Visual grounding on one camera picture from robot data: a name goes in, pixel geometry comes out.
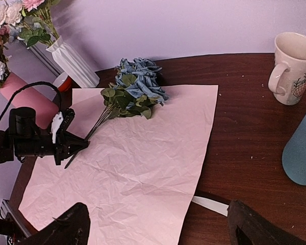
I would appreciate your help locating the aluminium rail base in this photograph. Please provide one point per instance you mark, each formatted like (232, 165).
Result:
(13, 226)

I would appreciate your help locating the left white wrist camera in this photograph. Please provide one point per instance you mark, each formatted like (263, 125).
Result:
(61, 122)

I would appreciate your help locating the pink wrapping paper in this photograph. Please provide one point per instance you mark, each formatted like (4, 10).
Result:
(137, 176)

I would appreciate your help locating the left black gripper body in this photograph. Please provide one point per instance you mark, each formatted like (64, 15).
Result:
(26, 138)

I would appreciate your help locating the pastel flowers in white vase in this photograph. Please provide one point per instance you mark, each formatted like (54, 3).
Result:
(30, 21)

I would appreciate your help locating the pink vase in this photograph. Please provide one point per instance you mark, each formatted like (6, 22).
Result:
(30, 97)

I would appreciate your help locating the teal vase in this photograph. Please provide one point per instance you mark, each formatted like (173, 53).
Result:
(294, 155)

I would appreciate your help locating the blue hydrangea stem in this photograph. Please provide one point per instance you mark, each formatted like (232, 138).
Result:
(134, 92)

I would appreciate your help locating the cream floral mug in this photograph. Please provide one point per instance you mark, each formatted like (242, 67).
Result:
(287, 80)

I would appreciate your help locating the left aluminium post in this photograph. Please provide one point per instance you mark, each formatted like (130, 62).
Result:
(46, 61)

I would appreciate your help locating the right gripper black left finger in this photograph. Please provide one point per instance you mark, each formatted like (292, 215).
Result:
(71, 227)

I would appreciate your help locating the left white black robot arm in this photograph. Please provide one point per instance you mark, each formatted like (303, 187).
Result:
(4, 145)

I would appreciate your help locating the cream printed ribbon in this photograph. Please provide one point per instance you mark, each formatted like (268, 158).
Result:
(212, 205)

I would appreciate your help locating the red white bowl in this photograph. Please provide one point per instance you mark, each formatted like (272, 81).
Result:
(63, 82)

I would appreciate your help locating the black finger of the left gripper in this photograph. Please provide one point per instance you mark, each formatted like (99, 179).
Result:
(66, 152)
(74, 142)

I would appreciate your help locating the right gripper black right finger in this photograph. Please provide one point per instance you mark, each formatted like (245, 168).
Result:
(246, 226)

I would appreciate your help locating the white ribbed vase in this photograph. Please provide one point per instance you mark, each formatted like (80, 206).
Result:
(73, 64)

